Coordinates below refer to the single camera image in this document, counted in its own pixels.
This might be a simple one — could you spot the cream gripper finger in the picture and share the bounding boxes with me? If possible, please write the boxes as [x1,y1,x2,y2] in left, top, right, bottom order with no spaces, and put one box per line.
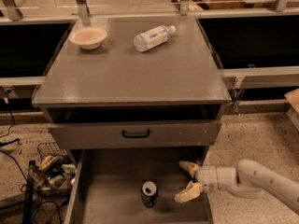
[178,161,199,178]
[175,181,204,203]

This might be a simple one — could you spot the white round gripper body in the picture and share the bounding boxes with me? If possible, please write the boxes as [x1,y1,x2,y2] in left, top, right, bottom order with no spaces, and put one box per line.
[195,166,218,193]

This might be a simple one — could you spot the blue pepsi can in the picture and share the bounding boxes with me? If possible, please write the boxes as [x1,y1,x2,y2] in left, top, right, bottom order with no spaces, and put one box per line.
[141,181,158,208]

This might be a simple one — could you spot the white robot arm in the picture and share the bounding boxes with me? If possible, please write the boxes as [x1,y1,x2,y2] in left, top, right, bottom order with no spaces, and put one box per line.
[175,159,299,214]

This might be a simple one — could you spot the grey top drawer front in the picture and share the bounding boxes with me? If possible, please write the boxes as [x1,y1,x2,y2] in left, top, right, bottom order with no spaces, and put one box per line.
[49,120,221,149]

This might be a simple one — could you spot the grey drawer cabinet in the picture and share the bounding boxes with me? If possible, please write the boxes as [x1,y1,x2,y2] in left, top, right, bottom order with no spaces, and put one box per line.
[32,15,233,161]

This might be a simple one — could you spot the open grey middle drawer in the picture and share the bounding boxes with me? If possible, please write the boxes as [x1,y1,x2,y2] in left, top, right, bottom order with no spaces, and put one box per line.
[64,147,214,224]

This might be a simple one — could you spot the clear plastic water bottle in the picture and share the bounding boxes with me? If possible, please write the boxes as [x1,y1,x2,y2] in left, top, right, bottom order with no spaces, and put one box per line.
[134,25,177,52]

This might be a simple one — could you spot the black stand pole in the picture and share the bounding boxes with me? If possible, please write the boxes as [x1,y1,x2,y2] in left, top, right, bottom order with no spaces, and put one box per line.
[22,161,36,224]

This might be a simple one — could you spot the white paper bowl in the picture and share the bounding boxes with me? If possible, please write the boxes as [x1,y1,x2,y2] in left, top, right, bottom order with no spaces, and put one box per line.
[68,27,107,49]

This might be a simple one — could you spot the black drawer handle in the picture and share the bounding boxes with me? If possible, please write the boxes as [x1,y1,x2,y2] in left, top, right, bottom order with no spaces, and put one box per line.
[121,129,150,139]

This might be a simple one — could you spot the wire basket with items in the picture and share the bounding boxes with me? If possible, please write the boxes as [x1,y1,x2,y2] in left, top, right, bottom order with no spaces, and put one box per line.
[28,142,76,197]

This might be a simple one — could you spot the black floor cable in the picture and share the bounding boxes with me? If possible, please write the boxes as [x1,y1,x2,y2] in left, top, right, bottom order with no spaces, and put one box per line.
[0,89,21,147]

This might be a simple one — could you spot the metal rail frame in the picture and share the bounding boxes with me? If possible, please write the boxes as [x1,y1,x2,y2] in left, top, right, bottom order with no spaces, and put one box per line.
[0,0,299,21]

